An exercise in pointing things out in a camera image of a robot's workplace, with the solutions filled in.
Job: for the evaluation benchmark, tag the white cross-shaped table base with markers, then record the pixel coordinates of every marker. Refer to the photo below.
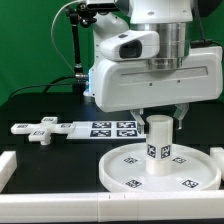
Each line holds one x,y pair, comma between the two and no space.
42,131

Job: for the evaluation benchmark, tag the white right fence block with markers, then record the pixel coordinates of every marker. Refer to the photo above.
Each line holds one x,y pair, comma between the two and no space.
217,153

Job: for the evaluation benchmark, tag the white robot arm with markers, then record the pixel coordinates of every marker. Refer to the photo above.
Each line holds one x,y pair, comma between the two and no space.
143,57

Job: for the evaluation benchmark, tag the white marker tag sheet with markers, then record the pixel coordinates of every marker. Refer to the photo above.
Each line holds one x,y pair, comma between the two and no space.
105,130

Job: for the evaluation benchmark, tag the white front fence bar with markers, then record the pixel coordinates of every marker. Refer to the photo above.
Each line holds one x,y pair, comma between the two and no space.
106,207

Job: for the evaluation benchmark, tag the white left fence block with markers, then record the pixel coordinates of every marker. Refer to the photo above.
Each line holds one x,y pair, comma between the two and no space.
8,164

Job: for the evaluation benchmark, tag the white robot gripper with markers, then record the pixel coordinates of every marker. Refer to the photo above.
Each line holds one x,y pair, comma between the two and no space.
132,85

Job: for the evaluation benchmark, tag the white round table top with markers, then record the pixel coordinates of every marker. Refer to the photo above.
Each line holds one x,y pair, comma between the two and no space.
129,169

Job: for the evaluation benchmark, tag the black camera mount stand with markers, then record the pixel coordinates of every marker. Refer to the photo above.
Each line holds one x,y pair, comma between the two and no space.
79,16

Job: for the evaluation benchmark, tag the white fence block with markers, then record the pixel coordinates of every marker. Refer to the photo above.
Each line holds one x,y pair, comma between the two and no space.
8,164
217,153

